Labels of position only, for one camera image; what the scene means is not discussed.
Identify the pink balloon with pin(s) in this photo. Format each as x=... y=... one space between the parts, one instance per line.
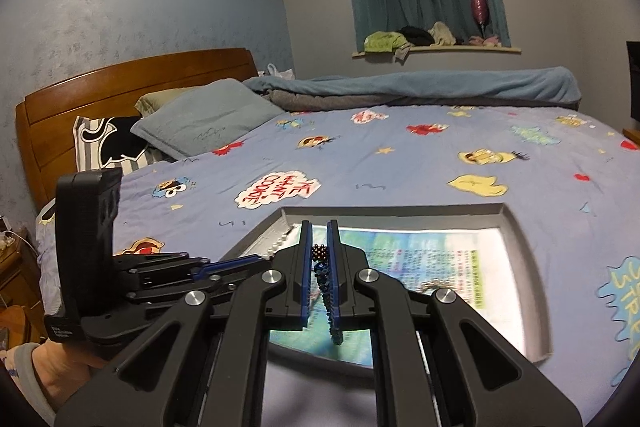
x=480 y=12

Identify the beige cloth on sill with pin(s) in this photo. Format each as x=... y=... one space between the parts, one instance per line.
x=442 y=35

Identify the cartoon print bed sheet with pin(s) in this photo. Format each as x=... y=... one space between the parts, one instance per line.
x=554 y=195

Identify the pearl circle hair clip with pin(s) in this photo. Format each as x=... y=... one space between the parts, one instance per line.
x=271 y=244

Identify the printed paper sheet in box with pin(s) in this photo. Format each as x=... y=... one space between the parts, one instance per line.
x=420 y=260

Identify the black flat monitor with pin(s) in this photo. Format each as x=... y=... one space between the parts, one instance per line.
x=633 y=51

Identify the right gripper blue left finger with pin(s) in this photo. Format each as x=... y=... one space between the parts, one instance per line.
x=305 y=242

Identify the green cloth on sill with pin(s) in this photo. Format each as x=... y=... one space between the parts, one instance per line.
x=384 y=42

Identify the wooden headboard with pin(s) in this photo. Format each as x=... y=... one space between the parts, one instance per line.
x=43 y=121

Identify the blue folded blanket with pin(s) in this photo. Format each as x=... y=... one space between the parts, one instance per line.
x=547 y=87

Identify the person's left hand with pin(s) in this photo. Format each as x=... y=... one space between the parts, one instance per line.
x=63 y=368

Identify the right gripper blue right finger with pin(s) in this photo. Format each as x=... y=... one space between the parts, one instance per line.
x=334 y=277

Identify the olive green pillow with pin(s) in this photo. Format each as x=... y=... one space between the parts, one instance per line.
x=150 y=103

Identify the striped black white pillow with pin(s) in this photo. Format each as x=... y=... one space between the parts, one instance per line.
x=109 y=143

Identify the black cloth on sill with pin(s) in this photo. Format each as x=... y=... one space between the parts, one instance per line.
x=417 y=36

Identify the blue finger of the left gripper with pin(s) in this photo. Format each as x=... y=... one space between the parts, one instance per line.
x=226 y=266

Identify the grey-blue pillow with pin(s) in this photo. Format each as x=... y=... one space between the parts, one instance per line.
x=205 y=118

